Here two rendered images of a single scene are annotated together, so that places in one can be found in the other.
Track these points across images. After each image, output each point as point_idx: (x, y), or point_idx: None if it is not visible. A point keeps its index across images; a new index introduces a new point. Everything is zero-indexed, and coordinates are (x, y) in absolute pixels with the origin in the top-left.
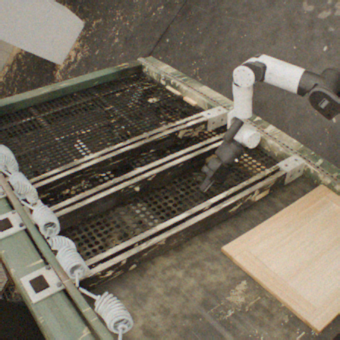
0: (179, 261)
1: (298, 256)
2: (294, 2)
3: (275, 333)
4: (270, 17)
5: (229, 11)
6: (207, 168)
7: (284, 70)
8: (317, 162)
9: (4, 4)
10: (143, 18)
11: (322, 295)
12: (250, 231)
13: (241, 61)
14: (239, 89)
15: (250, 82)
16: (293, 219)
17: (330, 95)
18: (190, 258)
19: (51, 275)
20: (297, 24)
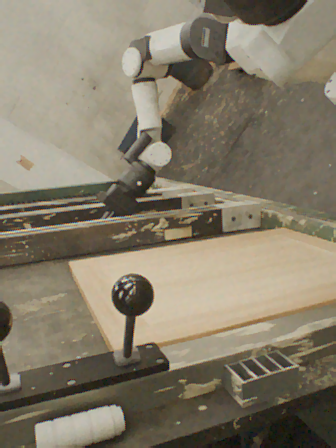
0: (4, 274)
1: (176, 275)
2: (330, 120)
3: (33, 351)
4: (305, 144)
5: (265, 152)
6: (100, 192)
7: (167, 30)
8: (284, 208)
9: (67, 179)
10: (189, 183)
11: (178, 313)
12: (124, 253)
13: (273, 197)
14: (135, 87)
15: (135, 64)
16: (204, 248)
17: (207, 16)
18: (21, 272)
19: None
20: (333, 140)
